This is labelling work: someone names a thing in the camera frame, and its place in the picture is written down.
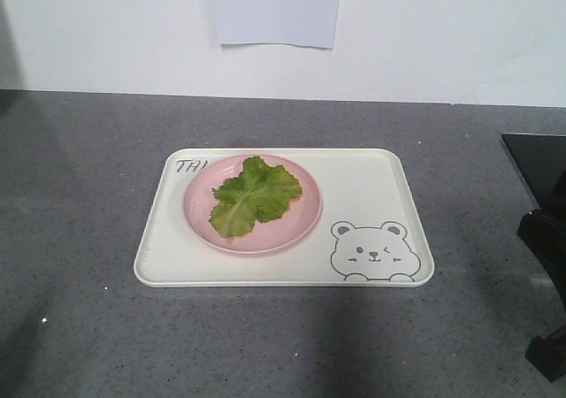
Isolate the white paper sheet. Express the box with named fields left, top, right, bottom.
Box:
left=215, top=0, right=340, bottom=49

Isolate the green lettuce leaf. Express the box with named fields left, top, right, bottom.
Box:
left=209, top=156, right=302, bottom=238

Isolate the pink round plate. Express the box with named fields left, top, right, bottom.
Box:
left=183, top=153, right=323, bottom=256

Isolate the cream bear serving tray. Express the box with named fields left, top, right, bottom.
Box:
left=134, top=149, right=434, bottom=287

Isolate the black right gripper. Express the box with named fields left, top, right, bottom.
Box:
left=516, top=207, right=566, bottom=371

